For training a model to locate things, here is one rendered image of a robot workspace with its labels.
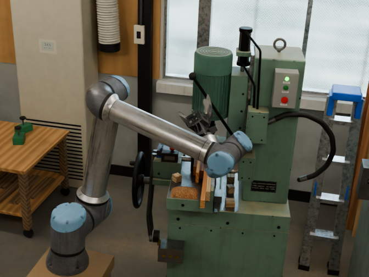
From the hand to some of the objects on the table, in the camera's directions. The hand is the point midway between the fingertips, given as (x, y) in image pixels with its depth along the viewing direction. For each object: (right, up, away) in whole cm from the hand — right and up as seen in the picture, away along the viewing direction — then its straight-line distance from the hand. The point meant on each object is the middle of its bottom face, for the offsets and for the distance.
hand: (193, 103), depth 238 cm
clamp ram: (-3, -29, +37) cm, 48 cm away
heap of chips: (-4, -40, +15) cm, 43 cm away
